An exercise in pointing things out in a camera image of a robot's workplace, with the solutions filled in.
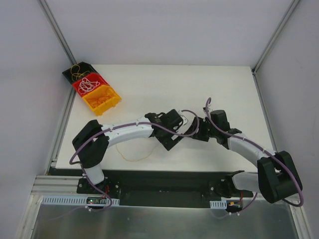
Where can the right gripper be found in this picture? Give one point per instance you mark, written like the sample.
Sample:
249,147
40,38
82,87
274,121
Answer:
199,130

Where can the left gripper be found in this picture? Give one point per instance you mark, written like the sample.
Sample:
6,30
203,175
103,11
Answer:
170,140

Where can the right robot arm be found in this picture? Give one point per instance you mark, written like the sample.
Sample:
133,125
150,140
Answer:
276,178

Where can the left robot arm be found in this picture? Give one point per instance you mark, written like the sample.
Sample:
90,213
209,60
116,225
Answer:
94,139

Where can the yellow bin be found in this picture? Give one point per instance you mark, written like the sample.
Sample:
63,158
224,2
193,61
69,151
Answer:
101,99

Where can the red bin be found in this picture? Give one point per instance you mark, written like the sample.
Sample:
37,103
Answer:
88,84

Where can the black bin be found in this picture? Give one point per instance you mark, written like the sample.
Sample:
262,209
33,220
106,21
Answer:
78,71

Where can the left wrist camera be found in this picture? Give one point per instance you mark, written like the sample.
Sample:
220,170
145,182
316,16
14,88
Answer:
183,117

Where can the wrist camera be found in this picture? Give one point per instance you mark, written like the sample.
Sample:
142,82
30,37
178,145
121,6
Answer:
183,117
207,109

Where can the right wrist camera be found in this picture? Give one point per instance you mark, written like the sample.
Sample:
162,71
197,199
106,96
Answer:
207,109

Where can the right cable duct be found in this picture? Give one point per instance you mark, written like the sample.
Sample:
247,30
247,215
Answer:
226,204

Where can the cable duct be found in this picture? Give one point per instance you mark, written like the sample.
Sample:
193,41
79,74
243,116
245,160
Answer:
226,204
76,201

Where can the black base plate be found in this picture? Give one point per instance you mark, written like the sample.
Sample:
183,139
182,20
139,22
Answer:
158,188

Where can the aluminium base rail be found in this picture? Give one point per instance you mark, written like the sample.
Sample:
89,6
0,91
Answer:
55,185

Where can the left cable duct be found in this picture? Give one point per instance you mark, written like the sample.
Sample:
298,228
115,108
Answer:
76,201

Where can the right aluminium frame post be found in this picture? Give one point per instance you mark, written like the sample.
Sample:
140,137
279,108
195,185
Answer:
276,34

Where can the aluminium frame post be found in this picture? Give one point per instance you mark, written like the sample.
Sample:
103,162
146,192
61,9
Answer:
276,34
57,31

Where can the left aluminium frame post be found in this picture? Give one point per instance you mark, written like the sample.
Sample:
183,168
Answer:
57,31

